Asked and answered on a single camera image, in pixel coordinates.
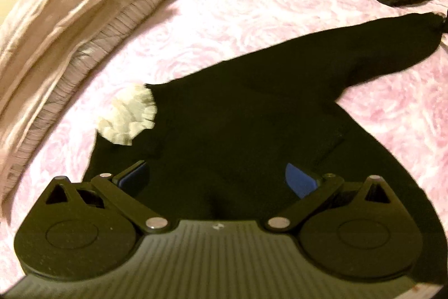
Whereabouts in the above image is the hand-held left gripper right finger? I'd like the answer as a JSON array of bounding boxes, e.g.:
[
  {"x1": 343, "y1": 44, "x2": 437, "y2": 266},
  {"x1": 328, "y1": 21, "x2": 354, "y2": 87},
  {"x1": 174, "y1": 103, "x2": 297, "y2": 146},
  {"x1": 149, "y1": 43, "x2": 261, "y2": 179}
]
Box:
[{"x1": 265, "y1": 163, "x2": 393, "y2": 234}]

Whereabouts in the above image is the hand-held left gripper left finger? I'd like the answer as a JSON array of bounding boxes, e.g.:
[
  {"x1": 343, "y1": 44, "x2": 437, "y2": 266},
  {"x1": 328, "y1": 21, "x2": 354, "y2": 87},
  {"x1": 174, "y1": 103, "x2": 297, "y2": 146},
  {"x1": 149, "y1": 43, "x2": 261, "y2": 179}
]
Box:
[{"x1": 44, "y1": 161, "x2": 169, "y2": 234}]

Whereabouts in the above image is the black sweater with white collar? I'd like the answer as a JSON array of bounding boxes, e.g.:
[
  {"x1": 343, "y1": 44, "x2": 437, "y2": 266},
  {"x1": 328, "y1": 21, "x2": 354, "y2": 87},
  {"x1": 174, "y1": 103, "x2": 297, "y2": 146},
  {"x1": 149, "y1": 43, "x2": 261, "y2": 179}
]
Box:
[{"x1": 83, "y1": 12, "x2": 448, "y2": 272}]

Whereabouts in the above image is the striped grey quilt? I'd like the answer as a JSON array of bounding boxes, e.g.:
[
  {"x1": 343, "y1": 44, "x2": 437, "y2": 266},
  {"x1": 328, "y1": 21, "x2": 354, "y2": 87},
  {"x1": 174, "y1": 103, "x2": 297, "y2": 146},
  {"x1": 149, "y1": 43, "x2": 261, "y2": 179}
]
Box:
[{"x1": 0, "y1": 0, "x2": 242, "y2": 215}]

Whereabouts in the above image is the pink rose bed blanket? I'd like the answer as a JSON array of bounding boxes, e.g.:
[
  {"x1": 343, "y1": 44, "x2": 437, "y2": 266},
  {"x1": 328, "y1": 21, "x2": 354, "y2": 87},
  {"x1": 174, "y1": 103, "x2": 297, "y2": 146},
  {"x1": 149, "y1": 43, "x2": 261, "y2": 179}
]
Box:
[{"x1": 0, "y1": 0, "x2": 448, "y2": 286}]

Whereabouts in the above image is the pink towel blanket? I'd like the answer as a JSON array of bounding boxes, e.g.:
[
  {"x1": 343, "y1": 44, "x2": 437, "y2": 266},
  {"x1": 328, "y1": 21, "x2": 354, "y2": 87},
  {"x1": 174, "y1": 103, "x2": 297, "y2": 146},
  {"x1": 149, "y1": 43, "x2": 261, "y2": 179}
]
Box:
[{"x1": 0, "y1": 0, "x2": 144, "y2": 163}]

